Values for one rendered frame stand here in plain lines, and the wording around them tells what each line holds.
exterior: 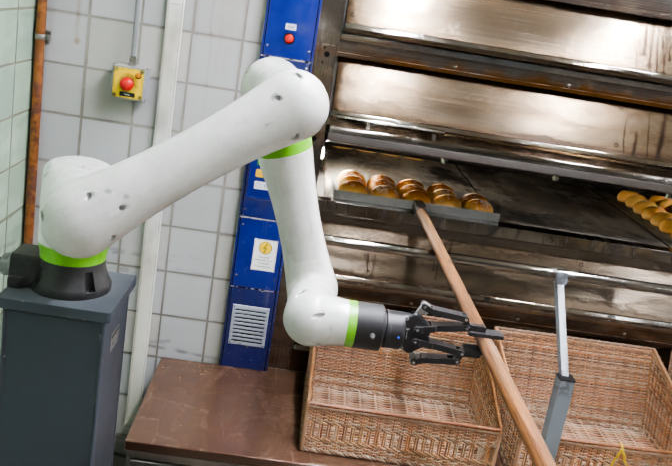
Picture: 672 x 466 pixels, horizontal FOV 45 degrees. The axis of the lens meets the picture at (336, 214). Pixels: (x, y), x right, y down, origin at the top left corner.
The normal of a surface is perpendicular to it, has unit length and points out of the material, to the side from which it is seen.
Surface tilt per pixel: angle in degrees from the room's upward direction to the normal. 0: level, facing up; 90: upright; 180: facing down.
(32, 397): 90
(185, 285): 90
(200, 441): 0
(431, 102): 70
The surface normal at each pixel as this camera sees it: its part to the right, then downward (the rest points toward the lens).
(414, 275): 0.07, -0.07
